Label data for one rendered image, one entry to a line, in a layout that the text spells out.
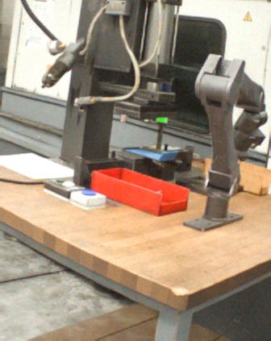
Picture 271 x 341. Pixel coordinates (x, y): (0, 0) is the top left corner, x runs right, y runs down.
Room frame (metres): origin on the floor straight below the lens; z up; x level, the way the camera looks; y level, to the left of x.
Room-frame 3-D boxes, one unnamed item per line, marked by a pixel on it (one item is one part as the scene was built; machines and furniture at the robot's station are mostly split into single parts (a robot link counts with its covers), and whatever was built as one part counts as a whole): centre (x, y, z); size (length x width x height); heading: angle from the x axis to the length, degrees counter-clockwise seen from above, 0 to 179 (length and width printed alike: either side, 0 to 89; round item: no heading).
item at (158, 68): (1.85, -0.02, 1.37); 0.11 x 0.09 x 0.30; 139
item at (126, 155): (1.86, -0.03, 0.98); 0.20 x 0.10 x 0.01; 139
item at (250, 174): (1.95, -0.37, 0.93); 0.25 x 0.13 x 0.08; 49
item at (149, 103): (1.89, 0.04, 1.22); 0.26 x 0.18 x 0.30; 49
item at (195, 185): (1.84, -0.25, 0.91); 0.17 x 0.16 x 0.02; 139
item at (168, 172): (1.86, -0.03, 0.94); 0.20 x 0.10 x 0.07; 139
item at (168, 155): (1.82, -0.04, 1.00); 0.15 x 0.07 x 0.03; 49
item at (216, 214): (1.48, -0.22, 0.94); 0.20 x 0.07 x 0.08; 139
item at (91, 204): (1.50, 0.11, 0.90); 0.07 x 0.07 x 0.06; 49
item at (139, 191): (1.60, -0.02, 0.93); 0.25 x 0.12 x 0.06; 49
